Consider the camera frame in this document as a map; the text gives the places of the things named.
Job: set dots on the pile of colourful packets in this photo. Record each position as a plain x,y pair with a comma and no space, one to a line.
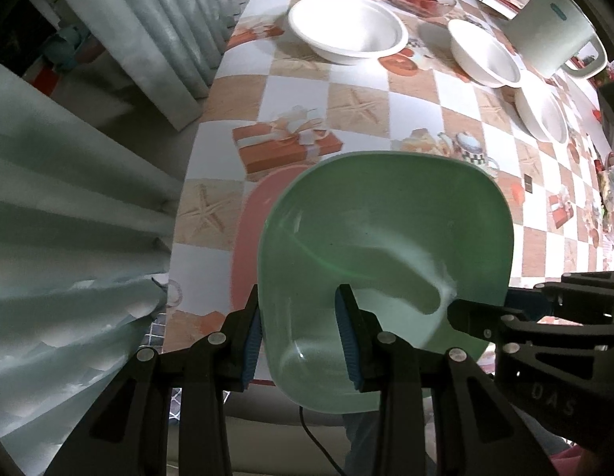
609,198

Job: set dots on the person's pink clothing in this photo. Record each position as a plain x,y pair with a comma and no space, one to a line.
589,463

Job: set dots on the grey checked cloth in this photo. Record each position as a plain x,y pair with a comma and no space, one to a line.
158,337

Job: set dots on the printed checkered tablecloth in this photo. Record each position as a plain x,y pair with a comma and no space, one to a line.
361,99

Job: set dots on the small white bowl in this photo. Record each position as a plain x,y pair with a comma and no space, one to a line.
485,54
542,114

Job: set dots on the teal object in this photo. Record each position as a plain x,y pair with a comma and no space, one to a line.
71,47

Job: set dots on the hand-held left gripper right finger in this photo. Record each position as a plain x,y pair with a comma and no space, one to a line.
347,347

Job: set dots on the grey-green curtain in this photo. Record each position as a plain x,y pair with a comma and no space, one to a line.
63,208

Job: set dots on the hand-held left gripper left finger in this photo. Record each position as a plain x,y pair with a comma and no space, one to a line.
251,352

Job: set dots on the pink plate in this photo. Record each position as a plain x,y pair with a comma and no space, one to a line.
247,258

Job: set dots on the person's blue jeans leg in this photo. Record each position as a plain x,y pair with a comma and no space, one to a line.
361,446

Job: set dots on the green square bowl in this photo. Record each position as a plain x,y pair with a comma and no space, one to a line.
386,238

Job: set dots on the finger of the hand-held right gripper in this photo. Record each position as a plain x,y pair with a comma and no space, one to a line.
480,320
584,297

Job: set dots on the large white bowl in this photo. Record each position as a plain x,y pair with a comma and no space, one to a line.
346,25

